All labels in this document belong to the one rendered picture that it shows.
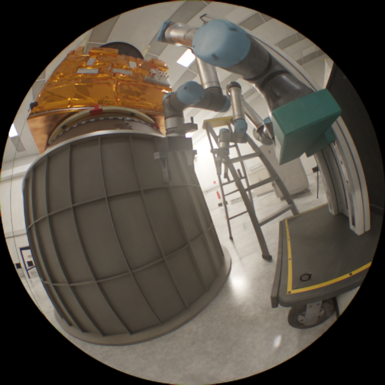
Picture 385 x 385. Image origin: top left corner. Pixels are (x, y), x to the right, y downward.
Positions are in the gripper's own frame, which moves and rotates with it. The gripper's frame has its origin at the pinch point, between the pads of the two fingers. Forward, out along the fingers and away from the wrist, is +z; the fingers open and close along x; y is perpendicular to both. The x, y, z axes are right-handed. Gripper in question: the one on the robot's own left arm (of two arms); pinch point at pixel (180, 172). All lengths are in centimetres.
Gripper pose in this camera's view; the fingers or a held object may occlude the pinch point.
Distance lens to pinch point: 51.0
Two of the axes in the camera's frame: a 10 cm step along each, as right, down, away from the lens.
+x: -6.3, 2.7, -7.3
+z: 1.1, 9.6, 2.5
